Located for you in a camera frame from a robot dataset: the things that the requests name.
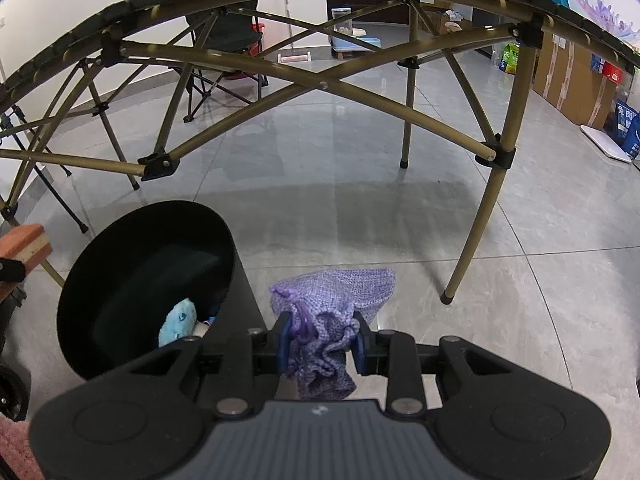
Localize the pet water dispenser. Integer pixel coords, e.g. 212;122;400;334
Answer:
330;7;379;54

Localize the tan slatted folding table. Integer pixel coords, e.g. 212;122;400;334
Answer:
0;0;640;306

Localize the pink fluffy rug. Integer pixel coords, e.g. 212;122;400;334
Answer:
0;417;43;480

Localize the black folding chair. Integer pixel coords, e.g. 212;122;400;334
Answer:
177;0;268;123

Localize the purple wall decoration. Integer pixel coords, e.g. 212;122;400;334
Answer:
562;0;640;41

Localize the white floor scale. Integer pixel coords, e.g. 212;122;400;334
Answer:
580;125;633;163

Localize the purple knitted drawstring pouch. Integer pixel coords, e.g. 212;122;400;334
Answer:
270;267;397;401

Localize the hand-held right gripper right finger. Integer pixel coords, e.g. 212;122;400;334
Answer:
351;311;505;421

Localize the blue printed bag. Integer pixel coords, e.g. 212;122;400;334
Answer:
612;100;640;161

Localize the light blue plush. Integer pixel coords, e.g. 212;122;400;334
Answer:
159;298;197;347

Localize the black round bin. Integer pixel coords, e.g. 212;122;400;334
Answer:
56;201;281;387

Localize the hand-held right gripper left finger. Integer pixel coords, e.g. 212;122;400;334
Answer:
127;311;295;420

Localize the large taped cardboard box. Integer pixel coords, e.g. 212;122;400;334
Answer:
532;35;621;128

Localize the green bag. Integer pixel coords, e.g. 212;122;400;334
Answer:
500;42;521;76

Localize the orange and yellow sponge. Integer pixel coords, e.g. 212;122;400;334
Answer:
0;223;53;302

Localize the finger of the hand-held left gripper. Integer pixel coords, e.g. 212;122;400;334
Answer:
0;258;27;284

